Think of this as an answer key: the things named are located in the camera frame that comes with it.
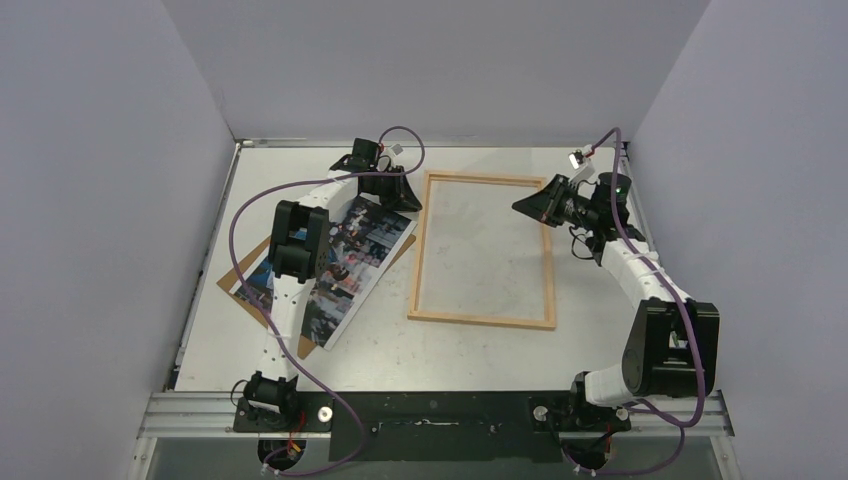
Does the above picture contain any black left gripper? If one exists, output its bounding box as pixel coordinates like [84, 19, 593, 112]
[364, 166, 421, 213]

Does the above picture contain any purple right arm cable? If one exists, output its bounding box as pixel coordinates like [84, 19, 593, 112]
[586, 126, 709, 477]

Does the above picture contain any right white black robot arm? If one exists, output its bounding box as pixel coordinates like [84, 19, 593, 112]
[512, 172, 720, 429]

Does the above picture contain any printed colour photo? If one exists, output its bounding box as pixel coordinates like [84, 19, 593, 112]
[246, 194, 419, 352]

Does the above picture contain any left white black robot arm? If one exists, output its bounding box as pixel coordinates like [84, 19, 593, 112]
[228, 138, 422, 431]

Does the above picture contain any front aluminium black mounting rail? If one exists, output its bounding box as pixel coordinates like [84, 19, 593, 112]
[129, 390, 742, 479]

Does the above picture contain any light wooden picture frame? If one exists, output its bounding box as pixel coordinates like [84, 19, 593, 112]
[407, 170, 557, 331]

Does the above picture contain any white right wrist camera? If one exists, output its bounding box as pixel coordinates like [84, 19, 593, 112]
[568, 147, 595, 183]

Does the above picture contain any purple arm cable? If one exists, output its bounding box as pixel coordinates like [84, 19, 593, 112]
[586, 126, 709, 477]
[227, 125, 367, 478]

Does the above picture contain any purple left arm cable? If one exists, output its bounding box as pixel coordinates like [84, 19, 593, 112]
[227, 125, 367, 478]

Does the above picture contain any clear transparent plastic sheet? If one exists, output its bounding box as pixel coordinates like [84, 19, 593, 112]
[419, 182, 544, 320]

